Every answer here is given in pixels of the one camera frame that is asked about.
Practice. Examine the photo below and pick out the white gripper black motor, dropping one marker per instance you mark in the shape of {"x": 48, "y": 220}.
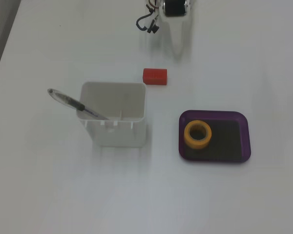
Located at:
{"x": 176, "y": 9}

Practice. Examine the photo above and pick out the red cube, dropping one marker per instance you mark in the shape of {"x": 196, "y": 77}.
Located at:
{"x": 155, "y": 76}

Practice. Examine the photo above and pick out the white plastic box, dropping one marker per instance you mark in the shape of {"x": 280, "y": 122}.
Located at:
{"x": 117, "y": 117}

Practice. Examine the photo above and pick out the yellow tape roll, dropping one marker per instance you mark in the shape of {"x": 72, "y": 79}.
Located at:
{"x": 197, "y": 134}

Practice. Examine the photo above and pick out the purple tray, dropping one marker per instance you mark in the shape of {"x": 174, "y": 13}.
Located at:
{"x": 217, "y": 143}

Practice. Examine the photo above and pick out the clear ballpoint pen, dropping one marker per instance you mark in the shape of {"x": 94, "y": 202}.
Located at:
{"x": 70, "y": 101}

